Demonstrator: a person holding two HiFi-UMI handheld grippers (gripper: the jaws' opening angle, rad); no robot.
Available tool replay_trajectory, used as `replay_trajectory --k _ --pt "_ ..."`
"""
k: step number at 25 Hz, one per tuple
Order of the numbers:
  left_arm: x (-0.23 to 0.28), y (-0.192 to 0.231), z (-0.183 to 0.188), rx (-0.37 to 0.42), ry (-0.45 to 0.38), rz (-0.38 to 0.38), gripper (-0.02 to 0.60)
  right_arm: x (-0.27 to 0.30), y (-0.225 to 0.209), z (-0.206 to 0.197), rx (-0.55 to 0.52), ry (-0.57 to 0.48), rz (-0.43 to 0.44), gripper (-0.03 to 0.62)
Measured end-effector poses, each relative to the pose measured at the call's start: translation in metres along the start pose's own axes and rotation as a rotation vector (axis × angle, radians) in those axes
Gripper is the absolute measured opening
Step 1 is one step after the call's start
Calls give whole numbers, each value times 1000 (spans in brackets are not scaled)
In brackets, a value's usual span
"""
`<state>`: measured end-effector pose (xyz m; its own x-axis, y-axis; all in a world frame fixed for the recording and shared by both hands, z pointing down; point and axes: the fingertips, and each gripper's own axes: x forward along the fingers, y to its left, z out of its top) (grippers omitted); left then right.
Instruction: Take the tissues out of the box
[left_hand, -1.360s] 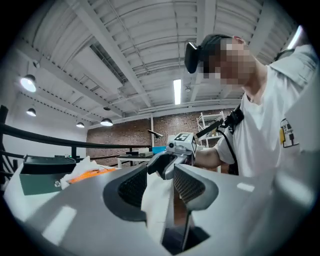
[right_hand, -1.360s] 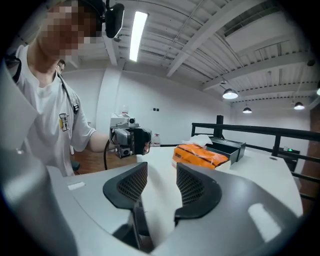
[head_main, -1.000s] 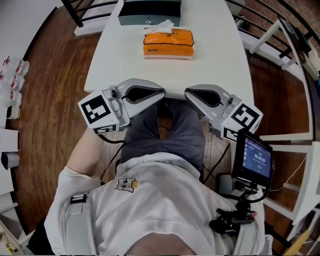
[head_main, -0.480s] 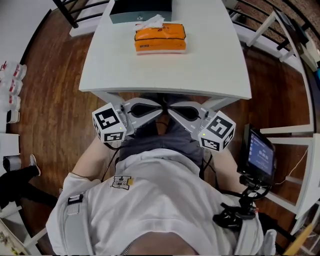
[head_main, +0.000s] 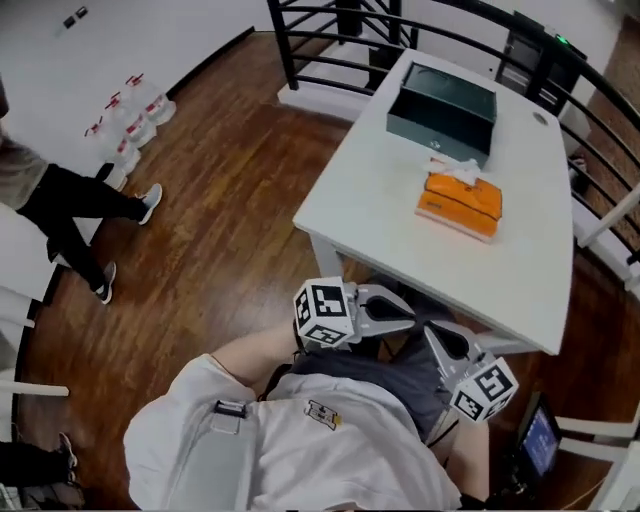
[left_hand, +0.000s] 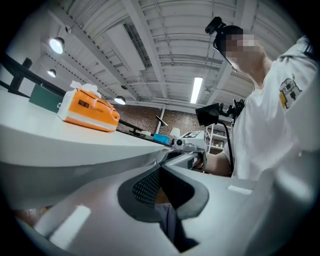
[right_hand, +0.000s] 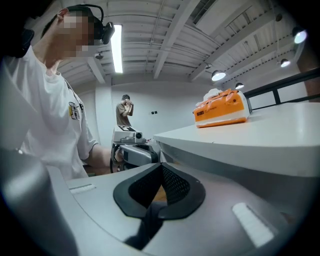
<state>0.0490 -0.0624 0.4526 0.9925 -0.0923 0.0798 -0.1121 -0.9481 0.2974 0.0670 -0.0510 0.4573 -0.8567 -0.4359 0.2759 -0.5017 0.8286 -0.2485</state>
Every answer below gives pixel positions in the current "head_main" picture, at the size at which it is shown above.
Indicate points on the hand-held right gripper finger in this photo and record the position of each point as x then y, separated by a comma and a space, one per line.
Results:
440, 352
462, 336

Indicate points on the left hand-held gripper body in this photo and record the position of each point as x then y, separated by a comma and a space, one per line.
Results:
320, 307

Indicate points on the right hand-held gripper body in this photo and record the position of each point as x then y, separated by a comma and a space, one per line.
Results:
485, 392

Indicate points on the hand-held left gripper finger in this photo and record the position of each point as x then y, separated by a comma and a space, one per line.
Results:
387, 331
395, 297

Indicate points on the orange pack of tissues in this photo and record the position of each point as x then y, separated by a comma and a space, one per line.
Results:
460, 202

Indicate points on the dark green box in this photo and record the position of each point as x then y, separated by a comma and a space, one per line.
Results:
440, 136

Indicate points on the person's left forearm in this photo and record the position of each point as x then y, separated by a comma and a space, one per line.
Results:
260, 350

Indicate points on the person's right forearm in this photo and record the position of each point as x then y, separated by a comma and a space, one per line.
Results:
466, 465

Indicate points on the person's grey shorts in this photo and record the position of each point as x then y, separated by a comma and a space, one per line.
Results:
400, 380

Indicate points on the black screen device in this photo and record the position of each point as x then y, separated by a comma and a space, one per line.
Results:
540, 440

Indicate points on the white table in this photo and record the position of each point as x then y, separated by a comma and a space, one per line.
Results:
380, 200

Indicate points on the white chair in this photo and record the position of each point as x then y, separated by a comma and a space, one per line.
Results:
600, 431

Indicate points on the person's white shirt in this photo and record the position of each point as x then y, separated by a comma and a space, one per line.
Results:
325, 465

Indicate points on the black metal railing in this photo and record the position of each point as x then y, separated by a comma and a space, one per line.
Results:
286, 55

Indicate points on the clear water jug red cap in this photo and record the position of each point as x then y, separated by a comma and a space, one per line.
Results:
131, 122
152, 102
114, 147

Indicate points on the black shelf cabinet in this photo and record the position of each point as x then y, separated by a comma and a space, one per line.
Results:
560, 75

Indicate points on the white railing post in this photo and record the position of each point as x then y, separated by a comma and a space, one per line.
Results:
610, 215

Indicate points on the wall switch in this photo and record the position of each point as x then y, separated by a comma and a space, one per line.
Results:
68, 22
81, 12

